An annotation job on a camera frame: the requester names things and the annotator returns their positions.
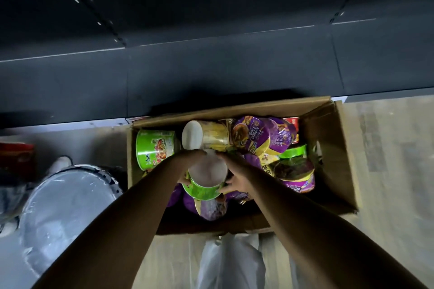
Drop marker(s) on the person's right hand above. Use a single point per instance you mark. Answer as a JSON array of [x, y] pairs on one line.
[[242, 180]]

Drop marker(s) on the person's left hand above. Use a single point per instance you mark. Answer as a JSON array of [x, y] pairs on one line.
[[190, 160]]

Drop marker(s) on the green cup noodle bowl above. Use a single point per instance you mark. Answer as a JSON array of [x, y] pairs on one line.
[[207, 173]]

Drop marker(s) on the noodle bowls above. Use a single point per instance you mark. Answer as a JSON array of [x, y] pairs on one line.
[[257, 136]]

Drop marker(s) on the brown cardboard box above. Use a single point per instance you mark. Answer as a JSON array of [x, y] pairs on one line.
[[332, 150]]

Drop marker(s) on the dark metal store shelving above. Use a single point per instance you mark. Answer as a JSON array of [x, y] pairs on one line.
[[203, 45]]

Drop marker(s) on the person's left forearm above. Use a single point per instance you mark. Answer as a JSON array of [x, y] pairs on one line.
[[112, 238]]

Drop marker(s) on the person's right forearm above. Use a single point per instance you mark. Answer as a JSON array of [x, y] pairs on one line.
[[322, 241]]

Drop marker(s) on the person's white trousers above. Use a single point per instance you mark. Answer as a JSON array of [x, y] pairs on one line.
[[230, 265]]

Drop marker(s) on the red orange package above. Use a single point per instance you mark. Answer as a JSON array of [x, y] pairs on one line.
[[17, 160]]

